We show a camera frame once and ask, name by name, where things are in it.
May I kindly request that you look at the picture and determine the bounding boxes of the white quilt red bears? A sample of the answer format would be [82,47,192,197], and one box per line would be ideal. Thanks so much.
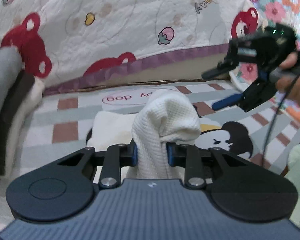
[0,0,266,94]

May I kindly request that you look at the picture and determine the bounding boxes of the checkered bed sheet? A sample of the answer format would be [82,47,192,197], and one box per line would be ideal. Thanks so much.
[0,80,300,231]

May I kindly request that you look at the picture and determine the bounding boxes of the cream folded garment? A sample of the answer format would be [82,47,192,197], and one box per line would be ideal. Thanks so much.
[3,77,45,178]

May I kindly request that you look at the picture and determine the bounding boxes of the black folded garment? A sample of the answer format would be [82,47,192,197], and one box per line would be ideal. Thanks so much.
[0,70,35,176]

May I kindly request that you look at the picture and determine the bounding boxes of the floral blanket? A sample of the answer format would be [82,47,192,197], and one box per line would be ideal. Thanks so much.
[228,0,300,131]

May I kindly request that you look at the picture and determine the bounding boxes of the black cable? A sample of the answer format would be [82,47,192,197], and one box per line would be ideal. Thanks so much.
[261,55,300,168]

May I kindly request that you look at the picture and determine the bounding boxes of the grey folded garment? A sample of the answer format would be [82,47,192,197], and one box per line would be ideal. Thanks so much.
[0,47,23,111]

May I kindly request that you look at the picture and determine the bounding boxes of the person right hand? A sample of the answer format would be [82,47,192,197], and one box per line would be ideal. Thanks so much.
[275,52,300,111]

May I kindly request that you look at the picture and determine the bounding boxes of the cream baby garment green trim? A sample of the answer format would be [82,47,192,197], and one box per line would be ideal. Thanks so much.
[87,89,201,179]

